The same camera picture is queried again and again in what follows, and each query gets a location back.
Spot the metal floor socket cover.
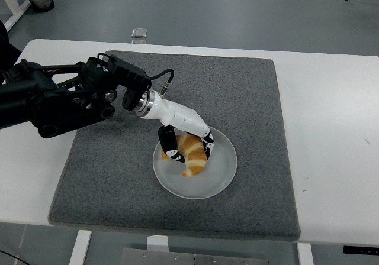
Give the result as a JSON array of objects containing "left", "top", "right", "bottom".
[{"left": 130, "top": 27, "right": 148, "bottom": 44}]

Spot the black table control panel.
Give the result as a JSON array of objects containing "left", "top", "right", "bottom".
[{"left": 343, "top": 245, "right": 379, "bottom": 254}]

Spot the white table frame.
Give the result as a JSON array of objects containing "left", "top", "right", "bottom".
[{"left": 0, "top": 0, "right": 32, "bottom": 33}]

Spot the grey round plate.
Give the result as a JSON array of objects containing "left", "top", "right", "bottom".
[{"left": 152, "top": 125, "right": 237, "bottom": 200}]

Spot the croissant bread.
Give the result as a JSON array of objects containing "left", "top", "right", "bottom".
[{"left": 161, "top": 134, "right": 208, "bottom": 177}]

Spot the thin black floor cable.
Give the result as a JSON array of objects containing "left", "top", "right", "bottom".
[{"left": 0, "top": 250, "right": 30, "bottom": 265}]

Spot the white table leg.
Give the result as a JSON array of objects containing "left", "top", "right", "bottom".
[
  {"left": 297, "top": 243, "right": 314, "bottom": 265},
  {"left": 146, "top": 235, "right": 169, "bottom": 253},
  {"left": 68, "top": 230, "right": 92, "bottom": 265}
]

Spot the grey felt mat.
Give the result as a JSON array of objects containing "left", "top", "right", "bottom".
[{"left": 47, "top": 50, "right": 301, "bottom": 242}]

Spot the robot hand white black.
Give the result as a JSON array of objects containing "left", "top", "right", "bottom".
[{"left": 142, "top": 91, "right": 216, "bottom": 163}]

